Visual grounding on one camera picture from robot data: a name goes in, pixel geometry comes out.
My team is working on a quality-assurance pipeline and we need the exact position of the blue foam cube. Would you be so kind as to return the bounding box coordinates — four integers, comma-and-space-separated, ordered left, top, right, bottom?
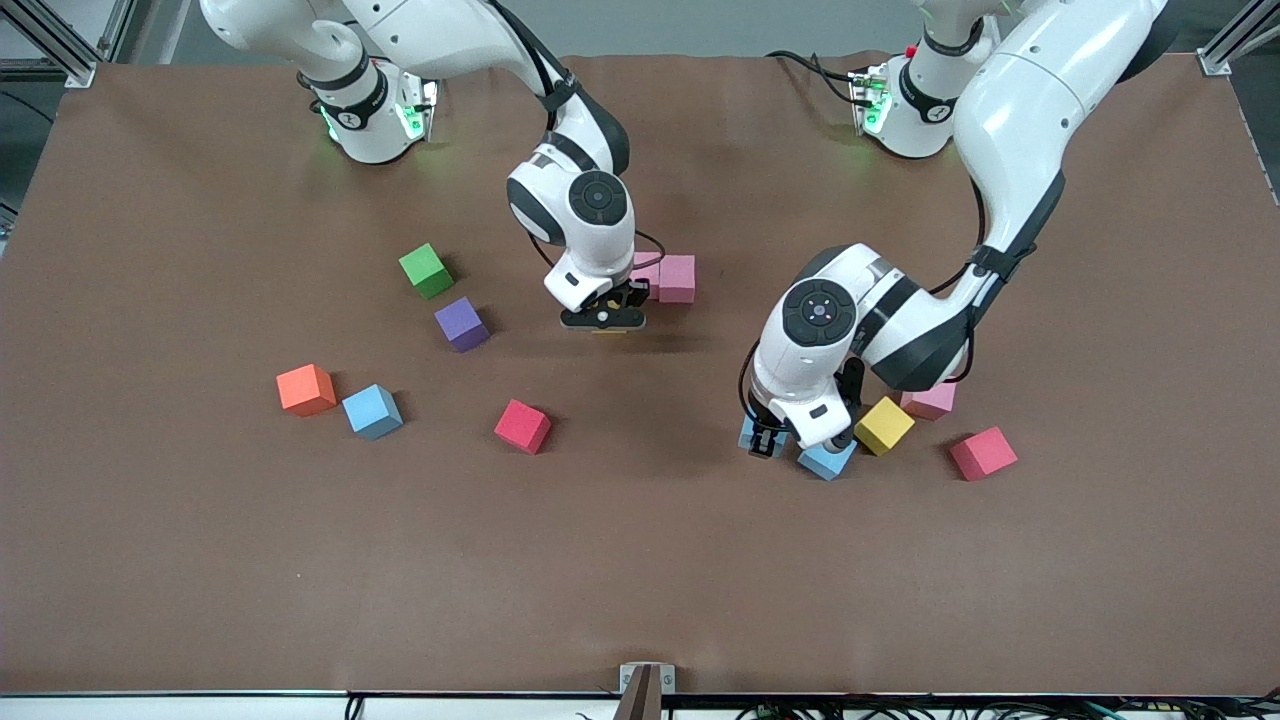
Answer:
738, 412, 799, 459
342, 384, 404, 441
797, 440, 859, 482

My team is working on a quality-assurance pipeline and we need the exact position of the brown table mat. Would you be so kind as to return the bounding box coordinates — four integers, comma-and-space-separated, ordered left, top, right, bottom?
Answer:
0, 50, 1280, 698

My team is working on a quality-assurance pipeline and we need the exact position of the metal connector box green light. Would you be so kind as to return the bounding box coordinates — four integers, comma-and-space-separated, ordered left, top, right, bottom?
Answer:
395, 78, 442, 143
849, 64, 893, 137

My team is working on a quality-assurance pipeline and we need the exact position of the orange foam cube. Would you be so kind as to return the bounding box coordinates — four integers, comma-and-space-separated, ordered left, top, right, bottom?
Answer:
276, 364, 338, 417

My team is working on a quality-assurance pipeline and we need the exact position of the thin black base cable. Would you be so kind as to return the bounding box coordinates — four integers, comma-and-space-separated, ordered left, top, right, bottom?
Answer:
765, 50, 863, 107

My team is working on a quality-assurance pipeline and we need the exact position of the red foam cube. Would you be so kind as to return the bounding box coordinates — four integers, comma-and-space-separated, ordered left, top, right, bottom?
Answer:
493, 399, 553, 456
948, 426, 1019, 483

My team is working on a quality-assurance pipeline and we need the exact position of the green foam cube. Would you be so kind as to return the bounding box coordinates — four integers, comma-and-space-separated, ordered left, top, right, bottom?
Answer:
398, 243, 455, 300

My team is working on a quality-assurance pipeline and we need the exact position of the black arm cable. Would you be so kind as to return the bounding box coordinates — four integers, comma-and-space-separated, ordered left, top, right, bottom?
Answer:
738, 170, 993, 416

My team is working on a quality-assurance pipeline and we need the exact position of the aluminium frame profile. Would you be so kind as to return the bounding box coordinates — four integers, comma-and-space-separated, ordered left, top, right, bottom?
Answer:
1198, 0, 1280, 77
0, 0, 136, 89

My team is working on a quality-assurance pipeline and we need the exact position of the purple foam cube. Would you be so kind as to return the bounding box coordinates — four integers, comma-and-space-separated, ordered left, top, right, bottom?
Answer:
434, 297, 491, 353

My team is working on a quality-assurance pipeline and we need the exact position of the grey metal camera bracket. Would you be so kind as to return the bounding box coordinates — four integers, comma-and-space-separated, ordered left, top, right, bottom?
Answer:
618, 662, 677, 720

